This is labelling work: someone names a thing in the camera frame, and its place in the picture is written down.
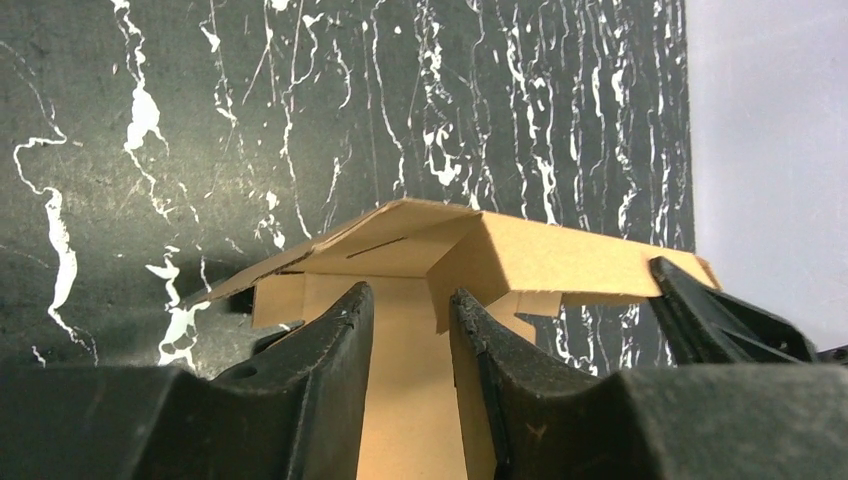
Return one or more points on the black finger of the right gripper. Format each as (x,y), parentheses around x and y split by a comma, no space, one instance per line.
(703,325)

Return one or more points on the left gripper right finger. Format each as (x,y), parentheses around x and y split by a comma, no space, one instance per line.
(525,415)

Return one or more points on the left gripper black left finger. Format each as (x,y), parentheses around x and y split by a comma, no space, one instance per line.
(294,410)

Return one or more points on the brown cardboard box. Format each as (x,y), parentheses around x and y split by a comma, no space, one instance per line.
(415,254)

